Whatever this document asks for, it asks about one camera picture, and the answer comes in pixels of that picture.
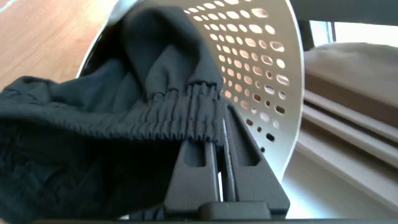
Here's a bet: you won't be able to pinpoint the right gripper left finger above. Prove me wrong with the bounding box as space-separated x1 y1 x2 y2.
164 139 220 214

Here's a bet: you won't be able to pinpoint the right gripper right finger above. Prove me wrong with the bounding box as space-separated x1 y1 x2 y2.
221 104 291 216

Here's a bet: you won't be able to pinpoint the black shorts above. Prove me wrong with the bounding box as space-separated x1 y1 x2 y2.
0 6 226 224

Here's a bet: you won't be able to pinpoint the white laundry basket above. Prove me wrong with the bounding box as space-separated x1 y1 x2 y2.
76 0 305 183

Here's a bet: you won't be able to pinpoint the brown curtain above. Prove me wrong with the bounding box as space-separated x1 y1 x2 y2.
294 42 398 213

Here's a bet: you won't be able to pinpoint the window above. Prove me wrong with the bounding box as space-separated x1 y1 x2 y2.
290 0 398 52

